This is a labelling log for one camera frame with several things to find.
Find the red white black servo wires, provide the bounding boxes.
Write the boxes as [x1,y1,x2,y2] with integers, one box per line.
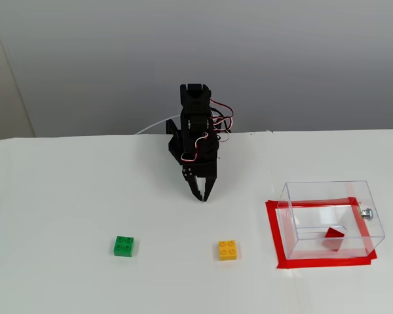
[179,101,235,164]

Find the white cable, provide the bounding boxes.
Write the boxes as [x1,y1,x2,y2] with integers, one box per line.
[136,114,181,135]

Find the red tape frame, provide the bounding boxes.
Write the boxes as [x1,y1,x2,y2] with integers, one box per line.
[265,196,378,270]

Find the silver metal box lock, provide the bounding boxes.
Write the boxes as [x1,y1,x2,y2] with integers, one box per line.
[358,202,375,220]

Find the red lego brick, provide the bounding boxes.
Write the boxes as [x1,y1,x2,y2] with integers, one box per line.
[322,226,345,253]

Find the transparent plastic box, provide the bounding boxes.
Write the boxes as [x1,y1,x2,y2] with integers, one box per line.
[277,180,386,261]

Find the yellow lego brick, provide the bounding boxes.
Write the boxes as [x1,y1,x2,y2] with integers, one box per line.
[217,240,240,262]

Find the black table clamp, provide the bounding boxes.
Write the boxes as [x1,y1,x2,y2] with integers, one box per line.
[165,119,181,154]

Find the green lego brick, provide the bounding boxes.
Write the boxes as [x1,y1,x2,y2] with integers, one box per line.
[113,235,136,258]

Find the black power cable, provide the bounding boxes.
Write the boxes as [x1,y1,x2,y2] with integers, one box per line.
[212,109,232,144]

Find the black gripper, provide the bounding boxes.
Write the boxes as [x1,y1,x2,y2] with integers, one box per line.
[181,159,219,201]

